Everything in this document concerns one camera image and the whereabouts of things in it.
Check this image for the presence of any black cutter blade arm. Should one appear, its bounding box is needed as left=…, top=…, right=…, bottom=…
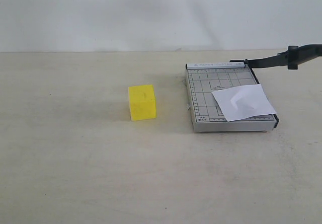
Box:
left=229, top=44, right=321, bottom=70

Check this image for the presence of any grey paper cutter base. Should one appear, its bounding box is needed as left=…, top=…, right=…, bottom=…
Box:
left=186, top=60, right=279, bottom=132

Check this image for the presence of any white paper sheet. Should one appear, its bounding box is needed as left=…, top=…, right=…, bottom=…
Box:
left=212, top=84, right=276, bottom=122

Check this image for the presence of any yellow foam cube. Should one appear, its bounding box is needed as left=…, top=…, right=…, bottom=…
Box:
left=128, top=85, right=156, bottom=121

